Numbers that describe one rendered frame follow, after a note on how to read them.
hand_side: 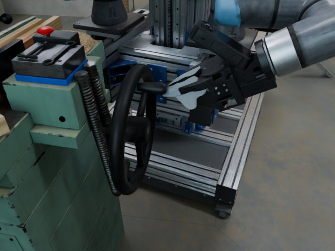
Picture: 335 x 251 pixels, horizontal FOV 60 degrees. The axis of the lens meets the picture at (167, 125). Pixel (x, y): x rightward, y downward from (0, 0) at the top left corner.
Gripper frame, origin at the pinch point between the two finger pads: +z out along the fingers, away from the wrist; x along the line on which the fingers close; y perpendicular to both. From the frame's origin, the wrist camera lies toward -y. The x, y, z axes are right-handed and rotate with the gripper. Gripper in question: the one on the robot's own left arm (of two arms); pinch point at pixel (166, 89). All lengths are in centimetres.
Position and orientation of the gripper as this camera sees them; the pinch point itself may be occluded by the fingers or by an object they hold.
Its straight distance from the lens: 59.1
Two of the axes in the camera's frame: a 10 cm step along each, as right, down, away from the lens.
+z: -8.4, 3.0, 4.5
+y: 5.0, 7.4, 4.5
